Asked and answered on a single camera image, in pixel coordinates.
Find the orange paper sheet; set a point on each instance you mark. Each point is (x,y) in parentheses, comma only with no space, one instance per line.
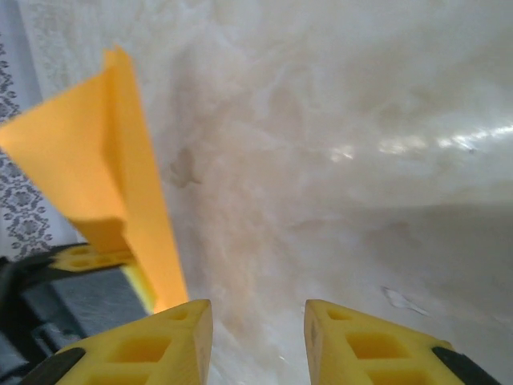
(80,140)

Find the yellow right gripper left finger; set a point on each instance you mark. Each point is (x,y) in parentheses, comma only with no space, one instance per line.
(180,345)

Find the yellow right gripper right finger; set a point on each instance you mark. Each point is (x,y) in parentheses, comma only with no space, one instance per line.
(340,361)

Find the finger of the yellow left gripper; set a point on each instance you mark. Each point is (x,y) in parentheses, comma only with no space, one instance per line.
(92,260)

